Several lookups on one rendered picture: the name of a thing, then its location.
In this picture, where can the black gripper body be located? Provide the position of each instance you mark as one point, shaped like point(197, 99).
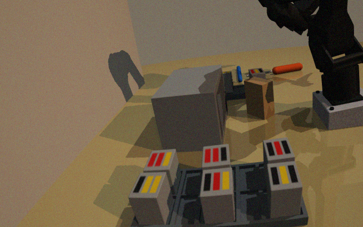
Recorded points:
point(300, 24)

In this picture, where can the beige flat panel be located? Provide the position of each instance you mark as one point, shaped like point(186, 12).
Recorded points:
point(66, 68)

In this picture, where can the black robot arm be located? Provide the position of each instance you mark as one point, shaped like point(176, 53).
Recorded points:
point(331, 33)

